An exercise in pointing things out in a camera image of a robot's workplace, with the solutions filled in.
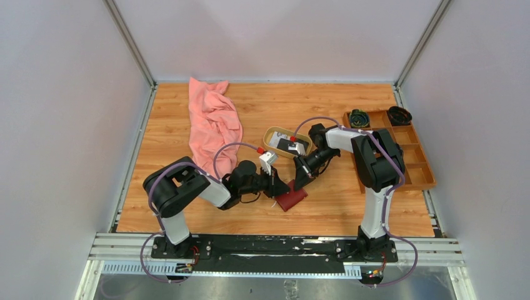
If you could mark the brown compartment organizer tray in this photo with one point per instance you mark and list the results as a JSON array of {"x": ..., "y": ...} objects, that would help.
[{"x": 418, "y": 173}]

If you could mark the black credit card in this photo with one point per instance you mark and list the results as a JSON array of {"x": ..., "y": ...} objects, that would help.
[{"x": 284, "y": 144}]

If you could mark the pink cloth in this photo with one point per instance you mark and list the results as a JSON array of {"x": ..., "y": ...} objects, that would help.
[{"x": 214, "y": 124}]

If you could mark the black green round cap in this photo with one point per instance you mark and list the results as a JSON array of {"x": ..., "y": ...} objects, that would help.
[{"x": 359, "y": 119}]

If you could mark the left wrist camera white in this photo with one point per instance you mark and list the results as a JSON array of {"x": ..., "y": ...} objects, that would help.
[{"x": 267, "y": 159}]

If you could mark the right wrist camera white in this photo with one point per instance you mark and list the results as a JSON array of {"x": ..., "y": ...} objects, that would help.
[{"x": 296, "y": 147}]

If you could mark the black round cap top right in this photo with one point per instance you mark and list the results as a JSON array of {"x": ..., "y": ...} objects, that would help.
[{"x": 398, "y": 116}]

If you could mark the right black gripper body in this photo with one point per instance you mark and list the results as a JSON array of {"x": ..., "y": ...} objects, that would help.
[{"x": 317, "y": 159}]

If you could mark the red leather card holder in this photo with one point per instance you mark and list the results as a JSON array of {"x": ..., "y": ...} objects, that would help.
[{"x": 290, "y": 199}]

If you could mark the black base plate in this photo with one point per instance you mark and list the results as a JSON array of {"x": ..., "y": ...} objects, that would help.
[{"x": 268, "y": 254}]

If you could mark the white VIP card in tray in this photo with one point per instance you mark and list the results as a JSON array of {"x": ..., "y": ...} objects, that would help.
[{"x": 276, "y": 138}]

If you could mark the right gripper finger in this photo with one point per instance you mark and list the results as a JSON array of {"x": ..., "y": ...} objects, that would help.
[
  {"x": 303, "y": 177},
  {"x": 300, "y": 163}
]

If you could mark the yellow oval tray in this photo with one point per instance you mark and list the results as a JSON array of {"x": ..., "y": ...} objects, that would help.
[{"x": 279, "y": 152}]

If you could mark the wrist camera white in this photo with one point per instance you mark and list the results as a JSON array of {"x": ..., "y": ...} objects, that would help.
[
  {"x": 296, "y": 147},
  {"x": 267, "y": 159}
]

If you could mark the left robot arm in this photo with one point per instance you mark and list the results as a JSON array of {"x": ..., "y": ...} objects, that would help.
[{"x": 171, "y": 189}]

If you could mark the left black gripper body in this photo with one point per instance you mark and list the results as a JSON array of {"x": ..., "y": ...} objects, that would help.
[{"x": 260, "y": 183}]

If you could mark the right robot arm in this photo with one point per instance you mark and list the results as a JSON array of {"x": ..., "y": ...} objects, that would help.
[{"x": 380, "y": 168}]

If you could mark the aluminium frame rail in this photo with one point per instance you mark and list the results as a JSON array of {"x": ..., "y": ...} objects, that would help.
[{"x": 129, "y": 254}]

